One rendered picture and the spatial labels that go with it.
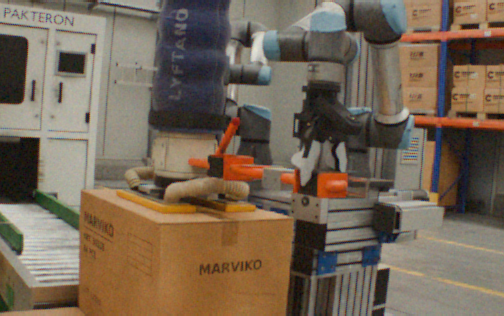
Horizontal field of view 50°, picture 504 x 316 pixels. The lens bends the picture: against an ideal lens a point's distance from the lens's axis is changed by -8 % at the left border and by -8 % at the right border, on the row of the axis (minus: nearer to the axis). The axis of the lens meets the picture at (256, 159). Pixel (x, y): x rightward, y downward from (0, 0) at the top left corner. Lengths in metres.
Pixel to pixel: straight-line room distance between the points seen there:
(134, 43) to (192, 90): 10.44
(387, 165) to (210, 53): 0.98
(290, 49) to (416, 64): 8.51
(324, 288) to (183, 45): 1.10
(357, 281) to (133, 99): 10.01
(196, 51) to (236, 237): 0.52
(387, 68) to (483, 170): 8.79
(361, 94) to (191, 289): 1.06
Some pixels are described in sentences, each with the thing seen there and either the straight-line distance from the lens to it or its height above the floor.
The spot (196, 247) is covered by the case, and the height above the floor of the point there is 0.88.
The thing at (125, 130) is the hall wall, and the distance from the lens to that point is 11.88.
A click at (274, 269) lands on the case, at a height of 0.80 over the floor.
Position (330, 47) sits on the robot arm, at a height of 1.35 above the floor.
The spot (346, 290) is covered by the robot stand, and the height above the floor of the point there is 0.59.
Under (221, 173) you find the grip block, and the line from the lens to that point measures 1.42.
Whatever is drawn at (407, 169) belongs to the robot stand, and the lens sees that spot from 2.35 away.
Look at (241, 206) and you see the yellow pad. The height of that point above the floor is 0.96.
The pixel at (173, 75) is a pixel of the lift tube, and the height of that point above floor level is 1.31.
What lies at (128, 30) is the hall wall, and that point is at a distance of 11.97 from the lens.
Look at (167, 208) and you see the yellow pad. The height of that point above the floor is 0.96.
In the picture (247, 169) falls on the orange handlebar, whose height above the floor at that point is 1.08.
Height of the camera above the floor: 1.17
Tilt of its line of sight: 3 degrees down
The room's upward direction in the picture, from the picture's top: 4 degrees clockwise
